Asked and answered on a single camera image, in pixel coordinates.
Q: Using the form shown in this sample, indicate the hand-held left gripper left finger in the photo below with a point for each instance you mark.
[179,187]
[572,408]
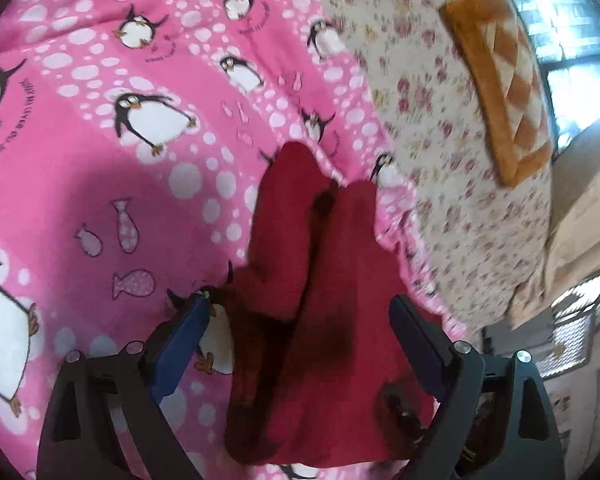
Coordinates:
[180,350]

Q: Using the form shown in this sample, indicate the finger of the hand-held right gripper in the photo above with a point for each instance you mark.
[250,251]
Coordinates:
[397,410]

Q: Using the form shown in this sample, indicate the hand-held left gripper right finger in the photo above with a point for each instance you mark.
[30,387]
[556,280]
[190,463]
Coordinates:
[422,345]

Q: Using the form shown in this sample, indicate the dark red fleece pants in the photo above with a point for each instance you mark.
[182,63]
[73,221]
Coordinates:
[330,310]

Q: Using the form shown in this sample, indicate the floral bedsheet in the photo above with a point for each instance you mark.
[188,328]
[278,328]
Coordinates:
[445,210]

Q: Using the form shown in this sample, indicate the white lattice basket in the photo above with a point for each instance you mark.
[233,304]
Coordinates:
[575,325]

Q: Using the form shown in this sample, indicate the pink penguin print blanket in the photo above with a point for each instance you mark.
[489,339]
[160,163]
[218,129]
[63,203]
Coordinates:
[105,170]

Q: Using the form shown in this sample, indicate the orange checkered cushion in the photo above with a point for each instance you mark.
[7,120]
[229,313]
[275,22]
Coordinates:
[500,85]

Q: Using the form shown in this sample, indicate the window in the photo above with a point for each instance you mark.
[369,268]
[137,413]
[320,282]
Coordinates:
[580,85]

